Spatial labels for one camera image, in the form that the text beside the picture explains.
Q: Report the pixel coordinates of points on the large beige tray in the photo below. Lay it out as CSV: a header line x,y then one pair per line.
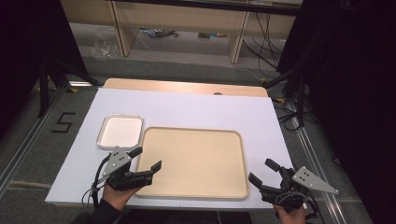
x,y
193,161

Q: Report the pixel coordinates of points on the person's left hand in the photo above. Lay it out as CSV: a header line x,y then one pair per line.
x,y
116,196

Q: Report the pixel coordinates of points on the small brown floor item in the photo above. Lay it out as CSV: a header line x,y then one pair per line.
x,y
211,35

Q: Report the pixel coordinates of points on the clear plastic bag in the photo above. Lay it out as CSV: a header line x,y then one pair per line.
x,y
105,45

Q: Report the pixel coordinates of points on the black curtain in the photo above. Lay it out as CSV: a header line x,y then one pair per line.
x,y
358,93
28,46

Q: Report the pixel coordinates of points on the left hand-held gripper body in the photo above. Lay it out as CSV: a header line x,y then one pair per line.
x,y
116,161

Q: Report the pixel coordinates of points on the bluish clutter under desk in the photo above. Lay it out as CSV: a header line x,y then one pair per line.
x,y
158,32

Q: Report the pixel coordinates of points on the wooden table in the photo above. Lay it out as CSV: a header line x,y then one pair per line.
x,y
174,85

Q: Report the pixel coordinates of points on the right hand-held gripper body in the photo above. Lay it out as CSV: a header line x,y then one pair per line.
x,y
306,179

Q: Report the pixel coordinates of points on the person's right hand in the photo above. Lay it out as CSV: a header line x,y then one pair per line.
x,y
291,217

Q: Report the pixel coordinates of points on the black metal stand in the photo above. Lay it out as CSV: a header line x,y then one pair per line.
x,y
300,93
45,84

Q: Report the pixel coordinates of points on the white board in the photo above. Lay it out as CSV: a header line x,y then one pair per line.
x,y
193,109

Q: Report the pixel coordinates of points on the white square tray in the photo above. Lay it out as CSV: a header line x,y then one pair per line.
x,y
121,131

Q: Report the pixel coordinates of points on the metal floor rail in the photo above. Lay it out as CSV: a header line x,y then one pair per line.
x,y
28,140
317,165

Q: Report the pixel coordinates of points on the light wooden desk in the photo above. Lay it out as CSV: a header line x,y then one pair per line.
x,y
180,15

